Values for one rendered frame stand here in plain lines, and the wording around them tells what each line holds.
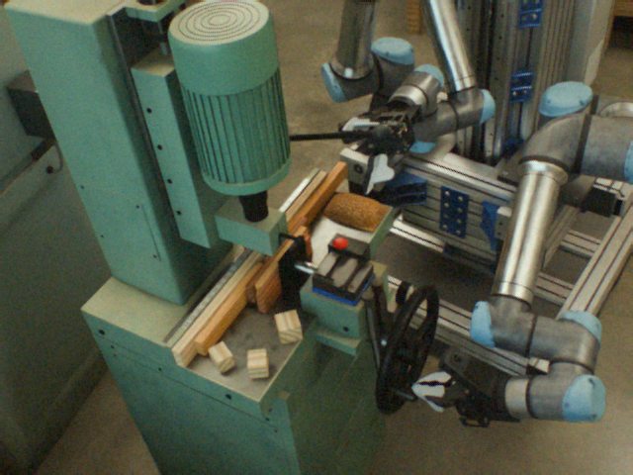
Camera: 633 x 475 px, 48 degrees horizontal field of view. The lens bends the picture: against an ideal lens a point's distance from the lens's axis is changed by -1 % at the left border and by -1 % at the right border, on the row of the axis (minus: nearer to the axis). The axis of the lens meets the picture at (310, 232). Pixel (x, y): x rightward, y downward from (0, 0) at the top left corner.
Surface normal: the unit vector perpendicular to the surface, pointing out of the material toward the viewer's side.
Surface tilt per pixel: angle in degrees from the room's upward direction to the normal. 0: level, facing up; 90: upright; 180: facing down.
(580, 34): 90
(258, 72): 90
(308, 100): 0
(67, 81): 90
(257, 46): 90
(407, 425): 0
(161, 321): 0
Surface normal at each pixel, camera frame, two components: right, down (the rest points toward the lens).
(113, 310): -0.09, -0.72
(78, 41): -0.49, 0.63
